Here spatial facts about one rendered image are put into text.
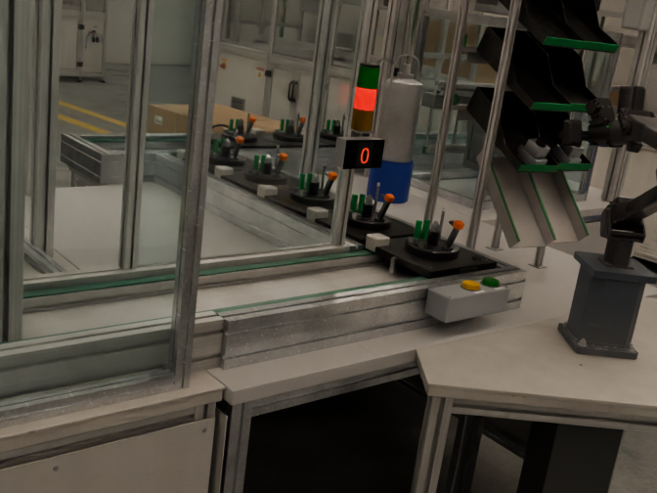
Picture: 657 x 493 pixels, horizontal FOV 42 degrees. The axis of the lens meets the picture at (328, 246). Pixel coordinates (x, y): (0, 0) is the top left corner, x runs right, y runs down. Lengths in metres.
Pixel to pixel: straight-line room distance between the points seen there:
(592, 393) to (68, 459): 1.02
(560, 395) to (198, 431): 0.72
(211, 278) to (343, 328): 0.32
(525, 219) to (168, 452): 1.21
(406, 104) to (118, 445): 1.86
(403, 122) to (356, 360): 1.45
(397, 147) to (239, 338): 1.56
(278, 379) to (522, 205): 1.01
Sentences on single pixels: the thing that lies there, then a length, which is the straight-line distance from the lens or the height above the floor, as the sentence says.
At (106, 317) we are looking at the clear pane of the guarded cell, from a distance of 1.44.
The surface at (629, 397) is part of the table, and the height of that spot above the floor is 0.86.
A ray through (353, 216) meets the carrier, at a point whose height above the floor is 1.00.
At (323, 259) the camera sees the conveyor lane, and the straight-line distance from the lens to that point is 2.05.
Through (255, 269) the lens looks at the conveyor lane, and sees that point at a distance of 1.94.
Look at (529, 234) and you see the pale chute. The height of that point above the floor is 1.02.
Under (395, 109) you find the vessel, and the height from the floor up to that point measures 1.20.
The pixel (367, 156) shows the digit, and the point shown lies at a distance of 2.05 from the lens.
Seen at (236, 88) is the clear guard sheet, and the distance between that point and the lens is 1.86.
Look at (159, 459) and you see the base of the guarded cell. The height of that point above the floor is 0.74.
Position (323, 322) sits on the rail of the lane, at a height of 0.92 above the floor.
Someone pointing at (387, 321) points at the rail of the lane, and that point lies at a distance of 1.87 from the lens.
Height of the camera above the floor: 1.57
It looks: 17 degrees down
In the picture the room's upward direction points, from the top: 8 degrees clockwise
